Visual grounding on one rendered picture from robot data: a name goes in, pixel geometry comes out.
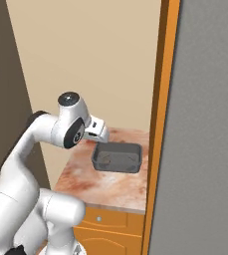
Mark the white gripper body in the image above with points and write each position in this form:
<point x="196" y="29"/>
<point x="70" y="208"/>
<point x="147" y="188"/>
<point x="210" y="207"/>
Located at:
<point x="103" y="132"/>

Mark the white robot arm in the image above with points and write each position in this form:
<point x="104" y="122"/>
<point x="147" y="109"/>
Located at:
<point x="19" y="196"/>

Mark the dark grey tupperware container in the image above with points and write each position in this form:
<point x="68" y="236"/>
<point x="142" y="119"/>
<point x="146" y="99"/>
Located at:
<point x="117" y="157"/>

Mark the orange wooden side panel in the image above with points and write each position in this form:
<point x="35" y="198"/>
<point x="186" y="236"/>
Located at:
<point x="161" y="116"/>

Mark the round silver drawer knob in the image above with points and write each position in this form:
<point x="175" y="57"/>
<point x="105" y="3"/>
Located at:
<point x="99" y="218"/>

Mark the orange drawer front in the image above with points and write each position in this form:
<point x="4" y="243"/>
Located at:
<point x="110" y="219"/>

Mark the grey fridge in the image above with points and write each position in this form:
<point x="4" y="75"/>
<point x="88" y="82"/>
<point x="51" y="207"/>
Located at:
<point x="198" y="132"/>

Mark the orange cupboard door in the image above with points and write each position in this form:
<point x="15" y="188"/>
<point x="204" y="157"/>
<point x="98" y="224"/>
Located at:
<point x="107" y="242"/>

